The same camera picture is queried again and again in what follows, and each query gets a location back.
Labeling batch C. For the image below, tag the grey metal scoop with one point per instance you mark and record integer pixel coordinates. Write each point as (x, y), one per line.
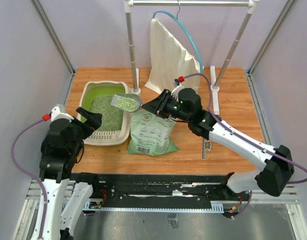
(127, 102)

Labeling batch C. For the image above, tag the blue clothes hanger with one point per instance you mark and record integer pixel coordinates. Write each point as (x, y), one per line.
(186, 32)

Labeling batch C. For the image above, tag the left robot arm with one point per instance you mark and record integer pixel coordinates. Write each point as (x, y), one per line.
(60, 149)

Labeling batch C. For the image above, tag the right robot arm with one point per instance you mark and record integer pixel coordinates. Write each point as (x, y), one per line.
(274, 166)

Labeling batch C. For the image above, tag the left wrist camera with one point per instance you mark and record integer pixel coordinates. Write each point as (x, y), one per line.
(59, 112)

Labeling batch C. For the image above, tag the green cat litter bag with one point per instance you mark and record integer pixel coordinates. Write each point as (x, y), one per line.
(150, 134)

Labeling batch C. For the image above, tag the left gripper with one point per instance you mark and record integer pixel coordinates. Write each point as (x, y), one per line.
(94, 120)

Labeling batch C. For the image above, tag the cream green litter box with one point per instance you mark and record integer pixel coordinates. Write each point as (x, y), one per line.
(115, 123)

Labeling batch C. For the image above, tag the cream cloth bag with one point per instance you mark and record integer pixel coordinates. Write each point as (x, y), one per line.
(169, 59)

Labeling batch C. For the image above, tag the piano pattern bag clip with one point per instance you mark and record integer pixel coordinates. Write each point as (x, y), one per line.
(206, 146)

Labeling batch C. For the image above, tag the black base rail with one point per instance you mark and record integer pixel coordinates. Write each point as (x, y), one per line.
(164, 193)

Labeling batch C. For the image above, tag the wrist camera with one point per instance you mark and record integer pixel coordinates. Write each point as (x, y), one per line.
(177, 88)
(59, 112)

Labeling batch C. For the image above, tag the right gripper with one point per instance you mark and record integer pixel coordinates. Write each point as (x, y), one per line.
(157, 105)

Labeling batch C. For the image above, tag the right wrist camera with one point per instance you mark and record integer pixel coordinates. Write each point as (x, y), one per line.
(177, 88)

